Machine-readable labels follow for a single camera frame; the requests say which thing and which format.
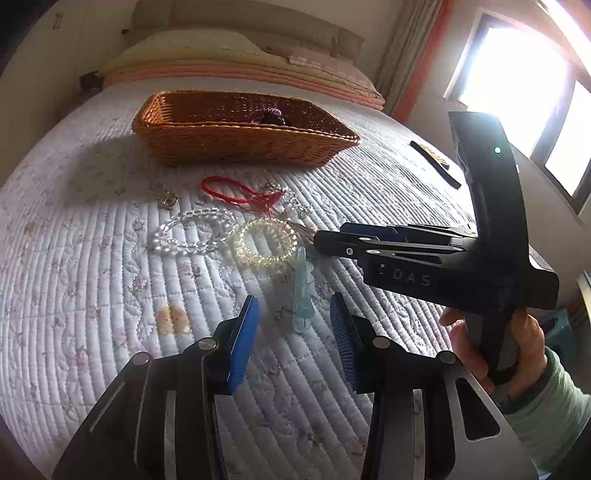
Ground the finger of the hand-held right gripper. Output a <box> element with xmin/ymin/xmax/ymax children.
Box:
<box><xmin>313</xmin><ymin>230</ymin><xmax>466</xmax><ymax>260</ymax></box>
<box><xmin>339</xmin><ymin>222</ymin><xmax>478</xmax><ymax>243</ymax></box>

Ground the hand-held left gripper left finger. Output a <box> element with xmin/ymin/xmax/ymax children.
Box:
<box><xmin>52</xmin><ymin>294</ymin><xmax>262</xmax><ymax>480</ymax></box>

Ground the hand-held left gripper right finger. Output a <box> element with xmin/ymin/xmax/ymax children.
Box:
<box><xmin>329</xmin><ymin>292</ymin><xmax>543</xmax><ymax>480</ymax></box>

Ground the person's right forearm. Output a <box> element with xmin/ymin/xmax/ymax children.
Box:
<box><xmin>498</xmin><ymin>347</ymin><xmax>591</xmax><ymax>480</ymax></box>

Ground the person's right hand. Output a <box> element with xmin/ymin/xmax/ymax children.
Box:
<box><xmin>438</xmin><ymin>308</ymin><xmax>549</xmax><ymax>398</ymax></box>

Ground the light blue hair clip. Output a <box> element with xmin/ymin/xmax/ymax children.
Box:
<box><xmin>290</xmin><ymin>246</ymin><xmax>315</xmax><ymax>334</ymax></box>

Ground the black comb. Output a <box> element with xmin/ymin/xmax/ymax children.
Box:
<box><xmin>409</xmin><ymin>140</ymin><xmax>462</xmax><ymax>190</ymax></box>

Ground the blue plastic stool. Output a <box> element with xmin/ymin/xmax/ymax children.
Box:
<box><xmin>541</xmin><ymin>308</ymin><xmax>577</xmax><ymax>348</ymax></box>

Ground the brown wicker basket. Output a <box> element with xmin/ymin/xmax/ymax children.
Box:
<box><xmin>131</xmin><ymin>90</ymin><xmax>362</xmax><ymax>168</ymax></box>

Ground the white floral quilt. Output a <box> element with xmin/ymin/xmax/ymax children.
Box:
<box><xmin>0</xmin><ymin>82</ymin><xmax>509</xmax><ymax>480</ymax></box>

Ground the window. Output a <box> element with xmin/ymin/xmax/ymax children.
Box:
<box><xmin>442</xmin><ymin>8</ymin><xmax>591</xmax><ymax>215</ymax></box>

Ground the orange curtain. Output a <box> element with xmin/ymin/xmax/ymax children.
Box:
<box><xmin>376</xmin><ymin>0</ymin><xmax>451</xmax><ymax>121</ymax></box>

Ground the folded pink blanket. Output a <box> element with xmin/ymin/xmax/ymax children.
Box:
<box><xmin>102</xmin><ymin>50</ymin><xmax>385</xmax><ymax>110</ymax></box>

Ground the yellow pillow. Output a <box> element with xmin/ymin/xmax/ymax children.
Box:
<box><xmin>98</xmin><ymin>30</ymin><xmax>262</xmax><ymax>78</ymax></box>

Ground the beige padded headboard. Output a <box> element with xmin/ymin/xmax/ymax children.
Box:
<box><xmin>131</xmin><ymin>0</ymin><xmax>366</xmax><ymax>62</ymax></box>

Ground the dark bedside object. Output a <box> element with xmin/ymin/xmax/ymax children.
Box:
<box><xmin>80</xmin><ymin>70</ymin><xmax>105</xmax><ymax>96</ymax></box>

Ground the silver chain bracelet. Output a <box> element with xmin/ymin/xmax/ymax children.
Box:
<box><xmin>259</xmin><ymin>182</ymin><xmax>314</xmax><ymax>219</ymax></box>

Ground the clear bead bracelet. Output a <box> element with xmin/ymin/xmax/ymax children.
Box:
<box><xmin>147</xmin><ymin>207</ymin><xmax>241</xmax><ymax>254</ymax></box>

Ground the red string bracelet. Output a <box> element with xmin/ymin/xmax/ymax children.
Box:
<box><xmin>201</xmin><ymin>176</ymin><xmax>283</xmax><ymax>216</ymax></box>

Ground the gold charm keychain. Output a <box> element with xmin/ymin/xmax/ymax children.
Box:
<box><xmin>148</xmin><ymin>183</ymin><xmax>180</xmax><ymax>212</ymax></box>

